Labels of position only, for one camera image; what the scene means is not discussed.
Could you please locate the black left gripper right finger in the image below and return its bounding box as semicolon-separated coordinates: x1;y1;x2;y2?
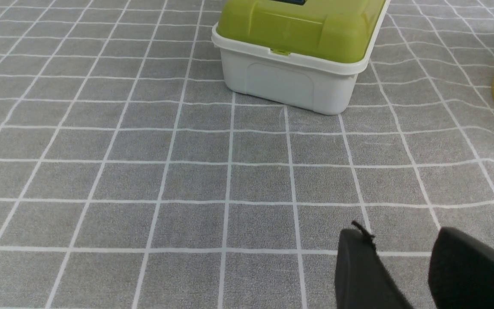
428;227;494;309

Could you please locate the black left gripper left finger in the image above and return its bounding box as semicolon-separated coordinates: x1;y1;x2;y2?
334;221;413;309

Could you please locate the green lidded white storage box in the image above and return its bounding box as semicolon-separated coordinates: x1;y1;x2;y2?
211;0;390;115

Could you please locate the grey checked tablecloth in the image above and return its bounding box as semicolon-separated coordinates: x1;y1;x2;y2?
0;0;494;309

